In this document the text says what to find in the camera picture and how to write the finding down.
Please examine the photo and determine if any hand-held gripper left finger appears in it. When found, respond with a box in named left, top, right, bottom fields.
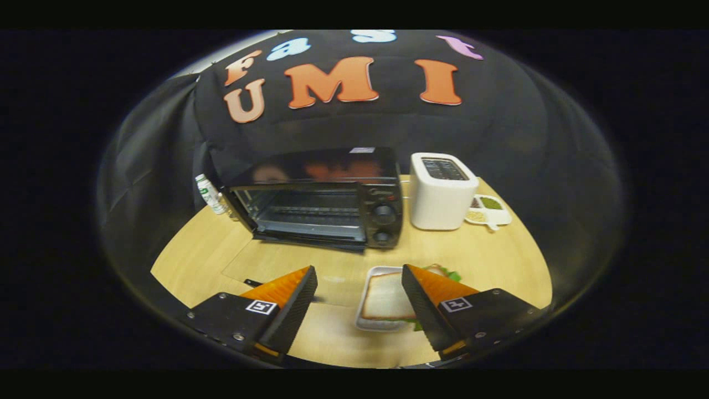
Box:
left=186, top=265, right=319, bottom=366

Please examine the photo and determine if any small white bottle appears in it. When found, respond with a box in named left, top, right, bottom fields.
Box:
left=195, top=173, right=229, bottom=216

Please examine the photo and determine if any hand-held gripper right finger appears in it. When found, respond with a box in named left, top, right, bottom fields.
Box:
left=401, top=264, right=549, bottom=361

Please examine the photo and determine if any black toaster oven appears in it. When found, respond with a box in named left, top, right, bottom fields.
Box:
left=220, top=147, right=404, bottom=253

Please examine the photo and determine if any lettuce sandwich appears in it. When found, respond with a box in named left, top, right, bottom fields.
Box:
left=361, top=265, right=463, bottom=332

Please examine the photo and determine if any white pop-up toaster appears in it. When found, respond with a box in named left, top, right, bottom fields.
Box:
left=409, top=152, right=480, bottom=231

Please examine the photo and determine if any white divided dish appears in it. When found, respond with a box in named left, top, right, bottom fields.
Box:
left=464, top=194, right=513, bottom=231

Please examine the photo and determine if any white ribbed tray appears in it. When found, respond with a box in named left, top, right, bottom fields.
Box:
left=354, top=266, right=422, bottom=333

